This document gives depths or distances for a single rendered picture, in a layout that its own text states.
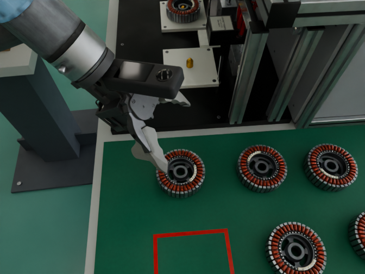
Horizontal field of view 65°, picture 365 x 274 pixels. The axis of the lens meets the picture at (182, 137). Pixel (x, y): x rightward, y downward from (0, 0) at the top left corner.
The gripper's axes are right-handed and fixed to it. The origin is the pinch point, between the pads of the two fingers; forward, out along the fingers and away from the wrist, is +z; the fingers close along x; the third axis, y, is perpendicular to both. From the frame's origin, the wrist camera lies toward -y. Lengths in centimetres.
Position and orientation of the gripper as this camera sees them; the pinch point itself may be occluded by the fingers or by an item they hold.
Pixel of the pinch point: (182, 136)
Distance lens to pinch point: 53.1
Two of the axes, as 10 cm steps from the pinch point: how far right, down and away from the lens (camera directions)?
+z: 6.0, 5.5, 5.8
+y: -7.5, 1.3, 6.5
